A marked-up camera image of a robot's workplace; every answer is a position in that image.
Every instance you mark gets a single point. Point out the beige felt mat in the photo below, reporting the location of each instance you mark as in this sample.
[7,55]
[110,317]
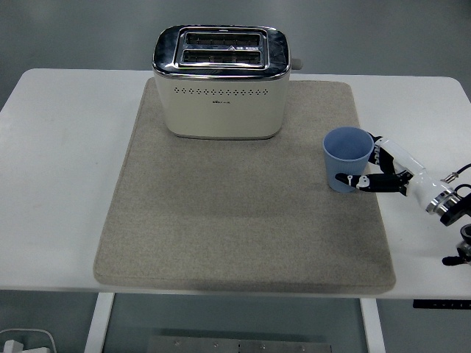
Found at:
[235,220]

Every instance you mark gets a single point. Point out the black table control panel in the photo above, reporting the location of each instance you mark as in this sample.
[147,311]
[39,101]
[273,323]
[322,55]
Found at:
[441,304]

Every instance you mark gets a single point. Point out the cream toaster with chrome top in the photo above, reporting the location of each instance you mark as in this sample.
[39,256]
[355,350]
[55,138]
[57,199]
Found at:
[221,114]

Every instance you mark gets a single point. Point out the grey metal plate with screws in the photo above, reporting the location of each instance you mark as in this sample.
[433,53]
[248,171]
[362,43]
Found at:
[239,345]

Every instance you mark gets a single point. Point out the white table leg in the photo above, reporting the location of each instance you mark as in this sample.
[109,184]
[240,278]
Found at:
[98,323]
[373,327]

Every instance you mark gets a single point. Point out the blue plastic cup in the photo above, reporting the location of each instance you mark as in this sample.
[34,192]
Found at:
[344,162]

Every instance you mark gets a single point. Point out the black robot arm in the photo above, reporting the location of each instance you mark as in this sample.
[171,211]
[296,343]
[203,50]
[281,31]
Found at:
[454,209]

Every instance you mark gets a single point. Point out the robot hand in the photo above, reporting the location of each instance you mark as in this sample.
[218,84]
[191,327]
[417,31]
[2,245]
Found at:
[419,180]

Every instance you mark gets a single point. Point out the small white block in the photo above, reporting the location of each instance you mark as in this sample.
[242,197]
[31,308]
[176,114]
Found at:
[13,347]

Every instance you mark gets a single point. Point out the white tray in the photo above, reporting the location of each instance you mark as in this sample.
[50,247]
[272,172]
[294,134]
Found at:
[40,338]

